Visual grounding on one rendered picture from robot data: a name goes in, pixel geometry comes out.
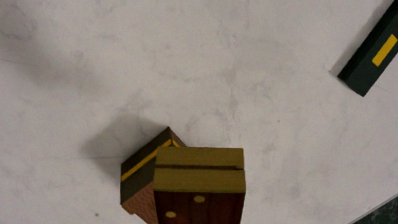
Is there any black sliding bevel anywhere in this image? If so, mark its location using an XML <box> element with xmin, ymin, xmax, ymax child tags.
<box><xmin>337</xmin><ymin>0</ymin><xmax>398</xmax><ymax>98</ymax></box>

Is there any dark brown block with yellow stripe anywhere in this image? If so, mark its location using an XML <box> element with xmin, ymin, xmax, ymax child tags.
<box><xmin>120</xmin><ymin>126</ymin><xmax>187</xmax><ymax>224</ymax></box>

